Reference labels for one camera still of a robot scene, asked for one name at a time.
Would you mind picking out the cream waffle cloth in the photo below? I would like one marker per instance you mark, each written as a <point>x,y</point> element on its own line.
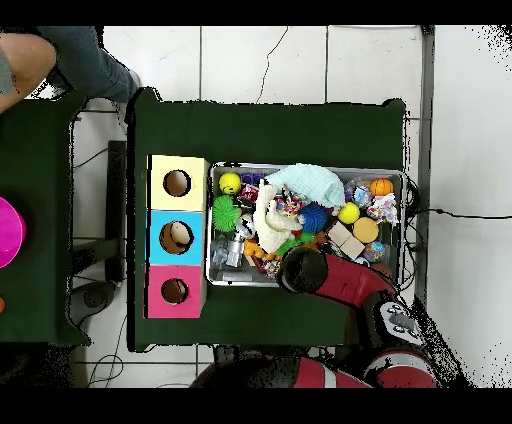
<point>272,224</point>

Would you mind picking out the mint green waffle cloth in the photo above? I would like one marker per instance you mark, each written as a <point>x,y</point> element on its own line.
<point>316,182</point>

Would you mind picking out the pink round disc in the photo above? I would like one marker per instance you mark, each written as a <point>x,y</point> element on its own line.
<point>8,232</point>

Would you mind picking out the person's forearm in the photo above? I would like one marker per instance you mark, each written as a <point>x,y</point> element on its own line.
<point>24,64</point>

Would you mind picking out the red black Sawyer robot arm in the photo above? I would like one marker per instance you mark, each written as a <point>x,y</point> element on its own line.
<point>344,280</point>

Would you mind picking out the clear shallow mesh bin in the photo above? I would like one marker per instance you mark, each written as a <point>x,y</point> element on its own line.
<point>224,276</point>

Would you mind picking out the wooden box with three holes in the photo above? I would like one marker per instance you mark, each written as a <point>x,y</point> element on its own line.
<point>176,232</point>

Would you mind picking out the green fuzzy toy with eyes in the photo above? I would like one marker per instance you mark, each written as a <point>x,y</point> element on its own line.
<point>226,214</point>

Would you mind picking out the orange toy building block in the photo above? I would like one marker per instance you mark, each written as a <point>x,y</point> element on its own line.
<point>254,250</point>

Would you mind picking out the yellow smiley ball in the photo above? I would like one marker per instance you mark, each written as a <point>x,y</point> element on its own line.
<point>230,183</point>

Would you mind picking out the blue spiky ball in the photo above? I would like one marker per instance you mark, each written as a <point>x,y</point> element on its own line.
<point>314,218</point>

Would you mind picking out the dark green table cloth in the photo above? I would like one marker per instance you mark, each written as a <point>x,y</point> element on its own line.
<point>264,132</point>

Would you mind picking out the plain wooden block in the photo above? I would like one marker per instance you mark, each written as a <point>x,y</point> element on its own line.
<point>340,234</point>
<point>353,248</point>

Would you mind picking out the small orange basketball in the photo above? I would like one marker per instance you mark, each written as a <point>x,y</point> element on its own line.
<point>382,187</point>

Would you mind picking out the black stand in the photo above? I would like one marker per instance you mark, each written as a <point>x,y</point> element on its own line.
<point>117,208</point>

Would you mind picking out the grey vertical pole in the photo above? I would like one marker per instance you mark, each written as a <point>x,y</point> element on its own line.
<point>424,120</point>

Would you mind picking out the dark green side table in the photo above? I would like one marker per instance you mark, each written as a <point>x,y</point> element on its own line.
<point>48,208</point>

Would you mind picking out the person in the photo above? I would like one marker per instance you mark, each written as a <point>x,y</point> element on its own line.
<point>88,56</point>

